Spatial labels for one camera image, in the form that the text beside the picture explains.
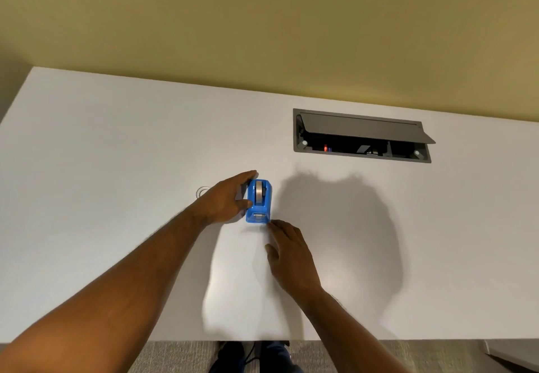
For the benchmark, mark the person's left hand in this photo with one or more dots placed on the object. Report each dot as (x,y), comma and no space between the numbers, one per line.
(219,202)

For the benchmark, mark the person's dark blue trousers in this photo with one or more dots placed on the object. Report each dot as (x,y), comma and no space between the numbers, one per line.
(276,358)

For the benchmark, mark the person's right hand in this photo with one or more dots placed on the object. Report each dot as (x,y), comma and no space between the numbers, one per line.
(294,263)

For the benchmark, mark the person's left thumb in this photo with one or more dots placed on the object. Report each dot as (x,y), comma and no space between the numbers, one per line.
(243,204)

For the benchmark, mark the grey tape roll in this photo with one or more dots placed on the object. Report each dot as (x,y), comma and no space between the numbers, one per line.
(260,191)

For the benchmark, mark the person's right thumb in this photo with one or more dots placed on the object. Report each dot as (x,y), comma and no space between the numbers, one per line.
(272,257)

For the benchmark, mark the person's left forearm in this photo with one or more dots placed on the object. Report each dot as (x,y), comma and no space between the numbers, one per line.
(113,297)

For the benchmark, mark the grey furniture panel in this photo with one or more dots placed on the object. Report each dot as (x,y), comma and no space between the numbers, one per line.
(516,353)

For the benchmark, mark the blue tape dispenser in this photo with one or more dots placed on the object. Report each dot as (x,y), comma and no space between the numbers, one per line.
(262,210)

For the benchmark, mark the person's right forearm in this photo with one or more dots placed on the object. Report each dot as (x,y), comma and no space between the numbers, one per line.
(349,335)

